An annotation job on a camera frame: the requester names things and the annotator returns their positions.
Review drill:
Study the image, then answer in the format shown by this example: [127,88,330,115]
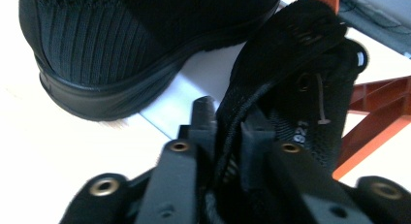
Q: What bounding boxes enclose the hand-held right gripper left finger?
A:
[135,95,218,224]

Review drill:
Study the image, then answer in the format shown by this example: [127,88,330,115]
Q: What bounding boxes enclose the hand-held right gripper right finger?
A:
[239,104,374,224]

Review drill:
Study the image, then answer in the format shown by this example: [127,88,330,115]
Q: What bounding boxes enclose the black knit shoe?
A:
[18,0,284,122]
[205,0,370,224]

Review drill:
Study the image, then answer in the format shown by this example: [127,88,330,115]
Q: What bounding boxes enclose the white shoe rack orange posts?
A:
[139,0,411,181]

